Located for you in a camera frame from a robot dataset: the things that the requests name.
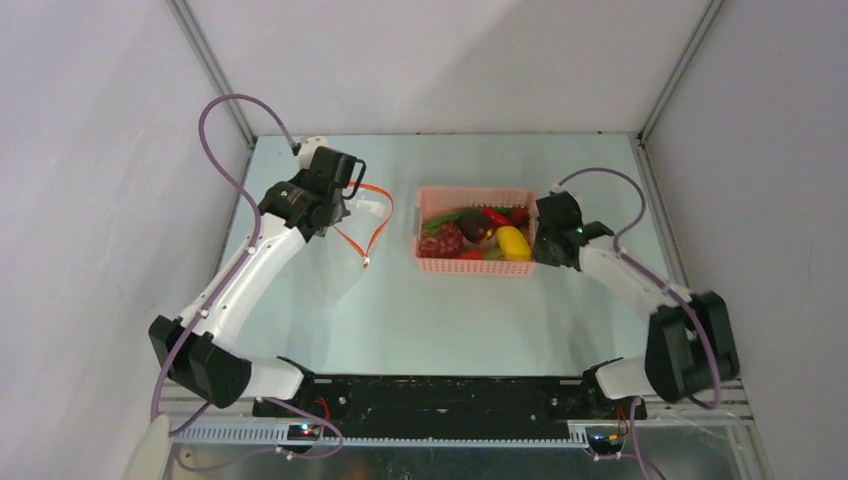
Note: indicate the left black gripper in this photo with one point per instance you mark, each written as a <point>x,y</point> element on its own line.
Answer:
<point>345,212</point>

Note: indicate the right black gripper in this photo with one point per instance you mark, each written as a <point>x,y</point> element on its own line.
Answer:
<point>548,248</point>

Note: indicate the clear zip bag orange zipper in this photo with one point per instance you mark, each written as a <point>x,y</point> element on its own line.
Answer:
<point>347,250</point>

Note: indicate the pink plastic basket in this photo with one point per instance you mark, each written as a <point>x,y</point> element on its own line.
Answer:
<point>475,259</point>

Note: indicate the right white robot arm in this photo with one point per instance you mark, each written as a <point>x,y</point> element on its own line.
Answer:
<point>690,346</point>

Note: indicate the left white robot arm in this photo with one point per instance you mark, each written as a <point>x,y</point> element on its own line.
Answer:
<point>196,350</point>

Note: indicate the red strawberry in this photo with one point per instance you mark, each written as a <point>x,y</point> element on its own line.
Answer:
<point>519,216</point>

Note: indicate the yellow mango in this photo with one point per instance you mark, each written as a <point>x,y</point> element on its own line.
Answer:
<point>513,244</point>

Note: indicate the red grape bunch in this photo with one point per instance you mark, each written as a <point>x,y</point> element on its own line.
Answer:
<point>443,242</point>

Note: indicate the right green circuit board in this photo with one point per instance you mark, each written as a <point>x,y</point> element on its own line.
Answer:
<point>606,445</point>

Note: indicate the green circuit board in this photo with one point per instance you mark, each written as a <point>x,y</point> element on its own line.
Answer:
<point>606,445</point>
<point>304,432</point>

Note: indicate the left green circuit board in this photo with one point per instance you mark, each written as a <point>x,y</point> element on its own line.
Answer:
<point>304,432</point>

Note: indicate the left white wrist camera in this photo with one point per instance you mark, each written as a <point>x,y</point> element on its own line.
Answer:
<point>307,148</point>

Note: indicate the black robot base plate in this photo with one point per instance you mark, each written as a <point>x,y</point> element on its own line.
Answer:
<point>456,406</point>

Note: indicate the grey slotted cable duct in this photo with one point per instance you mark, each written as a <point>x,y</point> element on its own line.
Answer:
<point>266,434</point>

